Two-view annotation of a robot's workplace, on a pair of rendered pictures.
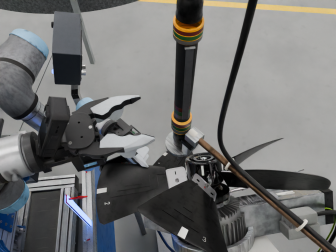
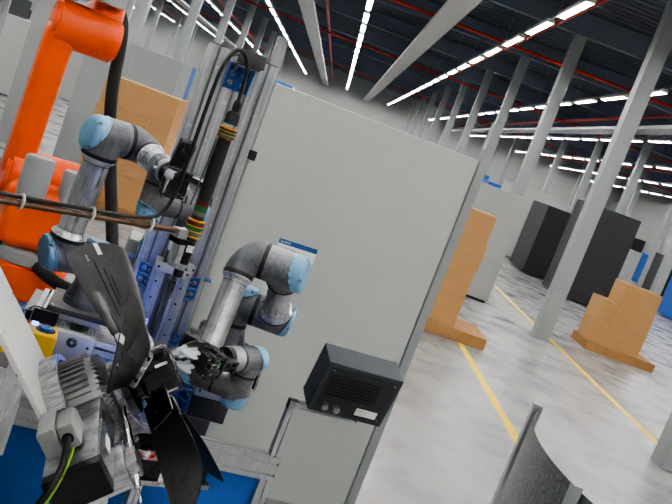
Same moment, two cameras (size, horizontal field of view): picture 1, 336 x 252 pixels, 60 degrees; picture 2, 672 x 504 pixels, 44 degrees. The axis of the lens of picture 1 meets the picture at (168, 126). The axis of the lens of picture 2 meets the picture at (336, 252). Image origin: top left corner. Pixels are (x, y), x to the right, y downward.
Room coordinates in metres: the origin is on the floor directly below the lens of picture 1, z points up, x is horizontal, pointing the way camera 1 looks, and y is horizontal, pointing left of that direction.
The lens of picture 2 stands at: (0.37, -2.06, 1.89)
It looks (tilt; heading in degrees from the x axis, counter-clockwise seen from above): 8 degrees down; 81
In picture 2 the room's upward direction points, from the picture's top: 21 degrees clockwise
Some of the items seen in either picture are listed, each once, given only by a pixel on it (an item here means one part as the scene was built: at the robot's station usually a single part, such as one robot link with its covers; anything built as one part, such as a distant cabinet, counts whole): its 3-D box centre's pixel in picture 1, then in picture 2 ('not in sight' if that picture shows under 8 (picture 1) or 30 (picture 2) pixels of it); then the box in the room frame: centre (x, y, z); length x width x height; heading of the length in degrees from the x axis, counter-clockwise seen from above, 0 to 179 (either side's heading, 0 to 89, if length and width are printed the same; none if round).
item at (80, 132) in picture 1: (67, 145); (174, 181); (0.24, 0.18, 1.61); 0.12 x 0.08 x 0.09; 108
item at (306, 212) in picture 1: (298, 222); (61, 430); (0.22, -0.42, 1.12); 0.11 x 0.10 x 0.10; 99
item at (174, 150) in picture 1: (183, 136); (183, 248); (0.33, -0.04, 1.49); 0.09 x 0.07 x 0.10; 44
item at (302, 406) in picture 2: (75, 76); (322, 411); (0.90, 0.43, 1.04); 0.24 x 0.03 x 0.03; 9
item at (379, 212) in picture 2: not in sight; (316, 295); (0.98, 1.91, 1.10); 1.21 x 0.05 x 2.20; 9
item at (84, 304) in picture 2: not in sight; (89, 291); (0.06, 0.75, 1.09); 0.15 x 0.15 x 0.10
